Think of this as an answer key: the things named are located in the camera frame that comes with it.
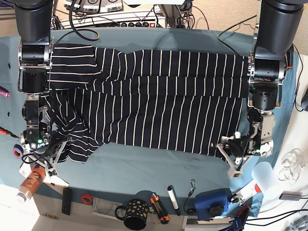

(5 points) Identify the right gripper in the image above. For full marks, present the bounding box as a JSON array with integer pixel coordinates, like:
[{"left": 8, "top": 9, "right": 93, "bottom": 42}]
[{"left": 20, "top": 131, "right": 72, "bottom": 177}]

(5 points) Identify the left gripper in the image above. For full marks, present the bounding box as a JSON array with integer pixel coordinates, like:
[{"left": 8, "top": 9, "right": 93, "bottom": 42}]
[{"left": 211, "top": 131, "right": 257, "bottom": 178}]

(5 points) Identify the navy white striped t-shirt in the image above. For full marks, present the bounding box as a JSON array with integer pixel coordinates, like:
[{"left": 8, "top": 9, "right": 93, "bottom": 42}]
[{"left": 40, "top": 44, "right": 248, "bottom": 163}]

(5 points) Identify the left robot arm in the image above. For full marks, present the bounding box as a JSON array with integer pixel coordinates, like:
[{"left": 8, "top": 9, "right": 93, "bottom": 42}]
[{"left": 216, "top": 0, "right": 308, "bottom": 178}]

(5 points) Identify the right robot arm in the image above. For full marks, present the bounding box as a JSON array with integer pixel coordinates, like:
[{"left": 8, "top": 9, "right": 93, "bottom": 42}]
[{"left": 13, "top": 0, "right": 69, "bottom": 177}]

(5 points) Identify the purple tape roll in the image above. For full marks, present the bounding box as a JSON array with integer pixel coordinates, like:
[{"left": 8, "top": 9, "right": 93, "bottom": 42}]
[{"left": 13, "top": 144, "right": 24, "bottom": 159}]

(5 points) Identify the white phone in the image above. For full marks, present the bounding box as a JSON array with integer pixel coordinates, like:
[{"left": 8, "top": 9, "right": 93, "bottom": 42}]
[{"left": 19, "top": 163, "right": 32, "bottom": 178}]

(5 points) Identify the translucent plastic cup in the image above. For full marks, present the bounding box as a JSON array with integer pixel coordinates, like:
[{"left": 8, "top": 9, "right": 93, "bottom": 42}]
[{"left": 251, "top": 162, "right": 282, "bottom": 200}]

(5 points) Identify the orange drink bottle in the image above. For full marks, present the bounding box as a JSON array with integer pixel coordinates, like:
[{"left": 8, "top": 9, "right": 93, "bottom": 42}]
[{"left": 16, "top": 167, "right": 46, "bottom": 203}]

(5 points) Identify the black remote control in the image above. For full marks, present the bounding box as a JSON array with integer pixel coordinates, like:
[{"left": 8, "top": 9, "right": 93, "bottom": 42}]
[{"left": 62, "top": 188, "right": 73, "bottom": 216}]

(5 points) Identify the blue box with knob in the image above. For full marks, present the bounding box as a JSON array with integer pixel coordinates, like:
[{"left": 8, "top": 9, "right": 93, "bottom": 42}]
[{"left": 194, "top": 191, "right": 229, "bottom": 220}]

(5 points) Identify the blue table cloth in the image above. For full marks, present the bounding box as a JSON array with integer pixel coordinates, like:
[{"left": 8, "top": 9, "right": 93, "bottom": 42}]
[{"left": 0, "top": 27, "right": 297, "bottom": 214}]

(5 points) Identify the orange tape roll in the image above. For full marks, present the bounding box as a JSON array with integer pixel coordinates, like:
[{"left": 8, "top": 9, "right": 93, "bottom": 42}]
[{"left": 81, "top": 193, "right": 93, "bottom": 205}]

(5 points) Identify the white marker pen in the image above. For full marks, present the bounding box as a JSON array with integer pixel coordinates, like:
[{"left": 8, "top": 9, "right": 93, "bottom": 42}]
[{"left": 167, "top": 185, "right": 181, "bottom": 216}]

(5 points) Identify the orange black utility knife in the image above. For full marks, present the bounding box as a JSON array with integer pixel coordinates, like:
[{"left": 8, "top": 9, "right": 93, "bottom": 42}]
[{"left": 150, "top": 192, "right": 169, "bottom": 225}]

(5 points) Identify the black red clamp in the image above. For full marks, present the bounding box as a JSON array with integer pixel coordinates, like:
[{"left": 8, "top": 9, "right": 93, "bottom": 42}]
[{"left": 286, "top": 44, "right": 294, "bottom": 69}]

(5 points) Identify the black yellow patterned mug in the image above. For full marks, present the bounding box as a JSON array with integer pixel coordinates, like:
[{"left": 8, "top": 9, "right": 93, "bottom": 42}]
[{"left": 115, "top": 199, "right": 149, "bottom": 231}]

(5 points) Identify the power strip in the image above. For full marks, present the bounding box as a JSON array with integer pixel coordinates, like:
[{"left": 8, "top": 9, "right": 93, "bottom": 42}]
[{"left": 102, "top": 21, "right": 165, "bottom": 28}]

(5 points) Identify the white cable bundle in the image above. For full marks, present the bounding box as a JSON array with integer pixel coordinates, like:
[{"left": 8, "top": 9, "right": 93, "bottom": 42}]
[{"left": 278, "top": 148, "right": 305, "bottom": 185}]

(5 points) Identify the blue handled clamp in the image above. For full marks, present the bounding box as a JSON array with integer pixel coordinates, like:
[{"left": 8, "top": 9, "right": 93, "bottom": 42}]
[{"left": 220, "top": 205, "right": 251, "bottom": 231}]

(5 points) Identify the black lanyard with clip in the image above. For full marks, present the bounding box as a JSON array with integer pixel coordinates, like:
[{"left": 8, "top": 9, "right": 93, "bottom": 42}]
[{"left": 183, "top": 179, "right": 196, "bottom": 215}]

